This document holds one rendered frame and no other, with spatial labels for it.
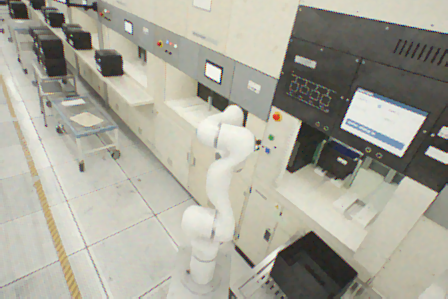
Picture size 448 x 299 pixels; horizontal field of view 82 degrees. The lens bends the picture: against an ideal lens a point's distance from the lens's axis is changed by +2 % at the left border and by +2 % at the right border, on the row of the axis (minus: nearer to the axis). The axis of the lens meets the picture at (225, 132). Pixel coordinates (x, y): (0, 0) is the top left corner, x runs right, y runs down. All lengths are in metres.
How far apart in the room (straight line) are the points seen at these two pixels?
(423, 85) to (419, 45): 0.15
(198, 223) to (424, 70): 1.05
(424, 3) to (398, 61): 0.21
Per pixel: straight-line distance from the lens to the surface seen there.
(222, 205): 1.03
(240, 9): 1.75
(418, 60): 1.26
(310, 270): 1.58
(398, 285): 1.67
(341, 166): 1.96
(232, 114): 1.01
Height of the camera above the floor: 2.00
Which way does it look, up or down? 30 degrees down
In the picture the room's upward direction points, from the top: 10 degrees clockwise
